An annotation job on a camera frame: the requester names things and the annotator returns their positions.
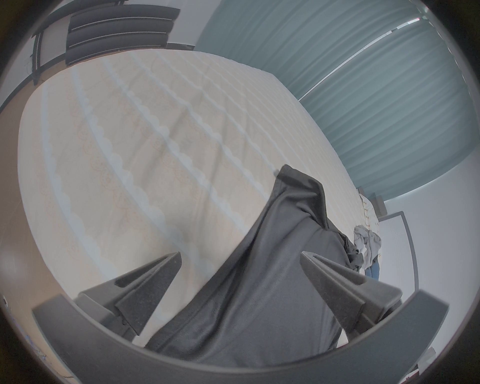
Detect bed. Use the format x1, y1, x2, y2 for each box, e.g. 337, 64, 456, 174
17, 50, 419, 361

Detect blue-green curtain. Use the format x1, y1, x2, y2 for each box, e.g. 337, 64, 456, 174
195, 0, 422, 100
299, 20, 477, 197

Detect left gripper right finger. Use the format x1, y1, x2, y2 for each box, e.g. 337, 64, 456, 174
299, 251, 403, 337

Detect black T-shirt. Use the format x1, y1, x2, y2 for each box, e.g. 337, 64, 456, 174
144, 164, 366, 368

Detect grey bedside table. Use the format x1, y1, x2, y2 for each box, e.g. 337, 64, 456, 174
356, 187, 387, 218

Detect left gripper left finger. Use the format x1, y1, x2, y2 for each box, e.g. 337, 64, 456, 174
77, 251, 183, 342

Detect black dressing table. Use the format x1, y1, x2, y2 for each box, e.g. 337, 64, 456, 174
32, 0, 124, 86

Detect white printed pillow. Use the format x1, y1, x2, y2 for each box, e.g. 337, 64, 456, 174
358, 191, 379, 229

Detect pile of clothes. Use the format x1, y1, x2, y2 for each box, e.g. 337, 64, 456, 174
347, 225, 382, 280

